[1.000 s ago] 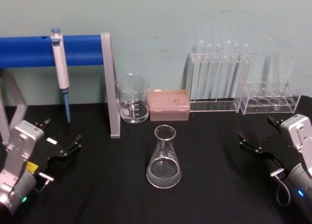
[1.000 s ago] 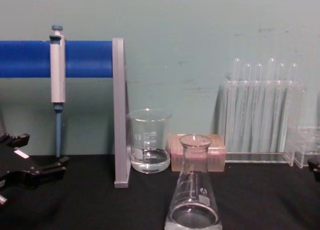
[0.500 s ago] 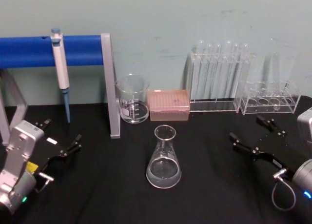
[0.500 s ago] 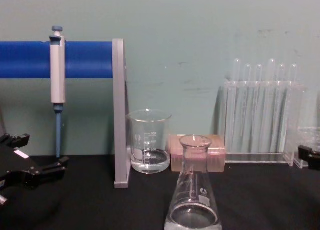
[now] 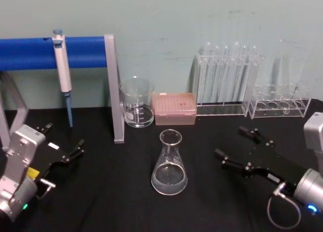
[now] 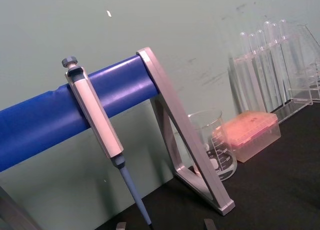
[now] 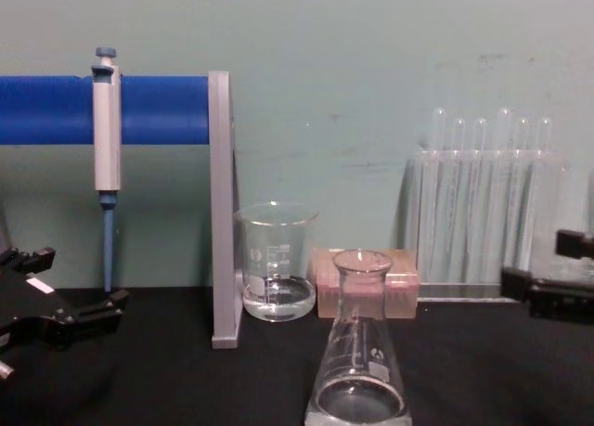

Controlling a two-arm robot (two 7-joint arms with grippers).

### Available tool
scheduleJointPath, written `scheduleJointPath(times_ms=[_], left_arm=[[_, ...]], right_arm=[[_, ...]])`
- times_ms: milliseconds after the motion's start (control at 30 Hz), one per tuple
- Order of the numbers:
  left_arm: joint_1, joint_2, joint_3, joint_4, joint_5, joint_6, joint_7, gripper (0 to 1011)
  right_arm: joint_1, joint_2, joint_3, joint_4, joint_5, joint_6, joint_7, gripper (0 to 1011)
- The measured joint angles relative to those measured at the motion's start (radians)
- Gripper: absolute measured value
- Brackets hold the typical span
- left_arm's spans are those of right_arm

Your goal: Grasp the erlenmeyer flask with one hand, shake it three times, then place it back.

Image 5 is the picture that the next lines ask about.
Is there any clear glass conical flask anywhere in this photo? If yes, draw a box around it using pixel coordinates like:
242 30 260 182
150 129 189 196

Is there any clear glass test tube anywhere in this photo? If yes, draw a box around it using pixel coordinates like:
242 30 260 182
212 45 221 105
204 40 213 104
232 40 241 104
240 45 249 105
274 38 291 115
249 45 258 102
222 45 230 105

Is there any tall clear acrylic tube rack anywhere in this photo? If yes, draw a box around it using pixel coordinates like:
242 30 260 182
195 53 258 117

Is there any pink pipette tip box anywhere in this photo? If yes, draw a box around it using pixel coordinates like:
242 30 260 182
151 92 198 126

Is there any right gripper thin cable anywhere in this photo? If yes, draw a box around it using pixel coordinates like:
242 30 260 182
266 182 302 230

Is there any black table cloth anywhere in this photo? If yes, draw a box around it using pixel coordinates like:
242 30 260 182
0 98 323 232

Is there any clear glass beaker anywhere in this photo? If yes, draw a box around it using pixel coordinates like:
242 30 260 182
118 76 155 128

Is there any short clear acrylic tube rack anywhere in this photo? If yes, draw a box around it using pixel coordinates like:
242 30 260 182
248 82 312 119

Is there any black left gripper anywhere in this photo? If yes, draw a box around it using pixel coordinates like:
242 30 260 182
27 122 86 182

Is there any blue bar pipette stand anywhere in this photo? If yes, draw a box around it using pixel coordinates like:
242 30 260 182
0 34 126 152

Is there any white and blue pipette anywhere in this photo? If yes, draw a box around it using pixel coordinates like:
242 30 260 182
51 29 74 128

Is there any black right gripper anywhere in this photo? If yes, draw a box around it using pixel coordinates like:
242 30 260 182
214 126 308 190

